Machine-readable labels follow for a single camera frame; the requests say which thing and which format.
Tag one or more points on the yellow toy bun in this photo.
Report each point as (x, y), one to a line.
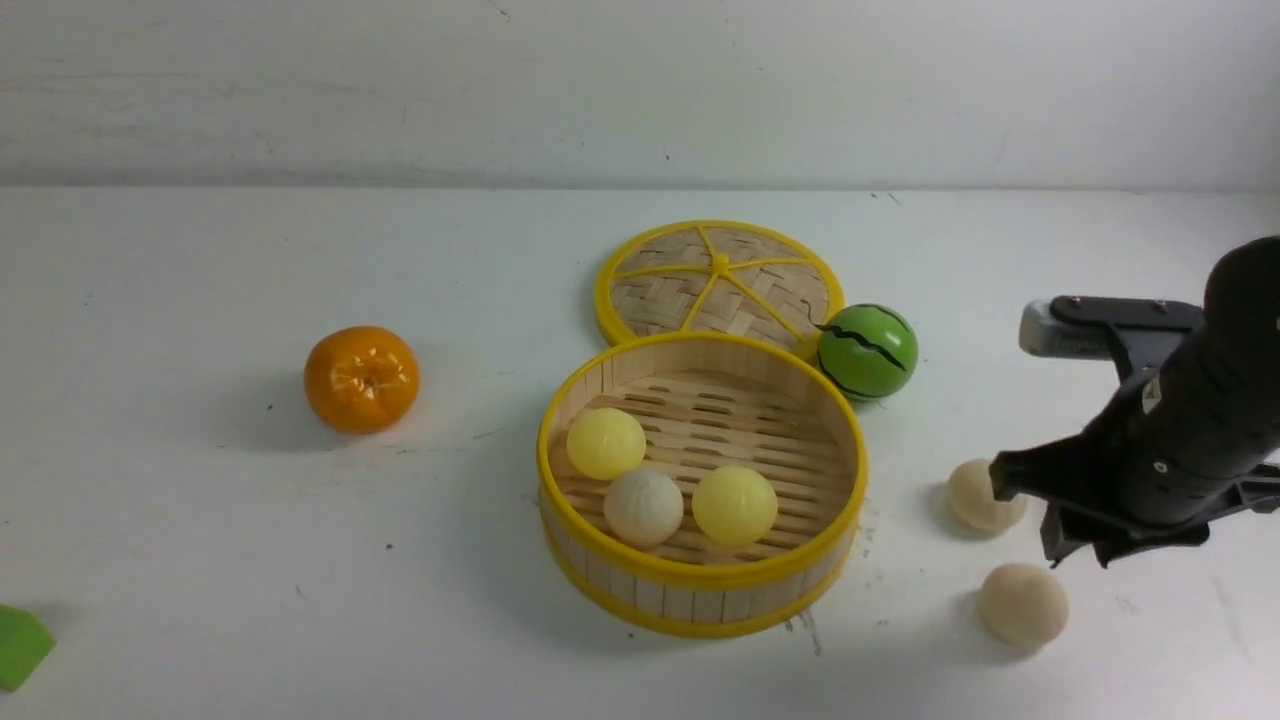
(734, 506)
(604, 443)

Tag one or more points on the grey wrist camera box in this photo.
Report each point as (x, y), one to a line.
(1136, 335)

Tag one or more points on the green foam block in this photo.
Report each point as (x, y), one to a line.
(25, 643)

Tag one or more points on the green toy watermelon ball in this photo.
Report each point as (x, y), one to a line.
(868, 351)

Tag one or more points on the woven bamboo steamer lid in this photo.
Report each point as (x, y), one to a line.
(719, 277)

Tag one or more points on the beige toy bun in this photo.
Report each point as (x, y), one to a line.
(1023, 605)
(972, 501)
(643, 508)

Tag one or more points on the bamboo steamer tray yellow rim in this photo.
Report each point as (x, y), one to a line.
(707, 400)

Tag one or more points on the orange toy tangerine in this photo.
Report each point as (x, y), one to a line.
(361, 379)

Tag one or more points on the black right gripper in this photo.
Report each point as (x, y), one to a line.
(1175, 450)

